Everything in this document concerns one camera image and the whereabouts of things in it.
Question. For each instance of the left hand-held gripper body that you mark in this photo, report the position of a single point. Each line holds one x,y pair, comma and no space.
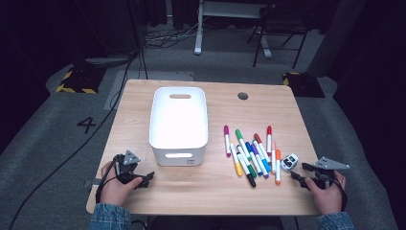
130,158

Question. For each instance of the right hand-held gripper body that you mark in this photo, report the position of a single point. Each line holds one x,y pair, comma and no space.
330,164

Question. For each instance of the orange marker pen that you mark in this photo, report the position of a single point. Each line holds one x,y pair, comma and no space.
278,166

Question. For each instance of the pink marker pen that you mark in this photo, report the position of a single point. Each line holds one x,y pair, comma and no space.
273,159

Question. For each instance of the light blue marker pen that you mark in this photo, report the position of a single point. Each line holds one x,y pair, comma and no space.
266,166

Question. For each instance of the black marker pen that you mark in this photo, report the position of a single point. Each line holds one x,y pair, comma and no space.
251,181

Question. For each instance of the purple marker pen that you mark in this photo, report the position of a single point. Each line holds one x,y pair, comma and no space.
254,149

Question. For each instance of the bright red marker pen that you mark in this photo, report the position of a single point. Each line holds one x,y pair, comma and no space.
269,131

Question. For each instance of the dark red marker pen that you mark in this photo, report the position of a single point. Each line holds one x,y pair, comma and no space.
258,138

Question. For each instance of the dark blue marker pen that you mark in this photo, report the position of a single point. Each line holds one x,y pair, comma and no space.
248,147

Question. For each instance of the yellow marker pen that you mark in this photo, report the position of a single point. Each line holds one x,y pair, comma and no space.
238,168

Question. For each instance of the white plastic storage bin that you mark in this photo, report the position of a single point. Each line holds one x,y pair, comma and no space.
178,121

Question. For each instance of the magenta marker pen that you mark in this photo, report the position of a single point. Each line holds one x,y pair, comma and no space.
227,143

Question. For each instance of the person's left hand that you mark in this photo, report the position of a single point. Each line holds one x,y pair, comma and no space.
113,191

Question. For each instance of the person's right hand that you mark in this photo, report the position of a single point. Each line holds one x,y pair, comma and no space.
327,199

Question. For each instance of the white toy car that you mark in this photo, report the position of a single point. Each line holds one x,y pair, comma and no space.
289,162

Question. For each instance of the grey tape piece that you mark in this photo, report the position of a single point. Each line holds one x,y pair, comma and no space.
91,182

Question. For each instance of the black yellow striped stand base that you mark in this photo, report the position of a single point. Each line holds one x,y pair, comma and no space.
79,81
303,84

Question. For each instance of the grey flat floor base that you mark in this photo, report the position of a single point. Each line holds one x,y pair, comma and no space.
108,60

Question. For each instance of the black stand pole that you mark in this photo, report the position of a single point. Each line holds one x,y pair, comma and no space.
137,32

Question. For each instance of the black chair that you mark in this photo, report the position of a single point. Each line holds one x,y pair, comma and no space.
281,19

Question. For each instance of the white desk frame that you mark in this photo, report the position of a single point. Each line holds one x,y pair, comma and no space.
198,32

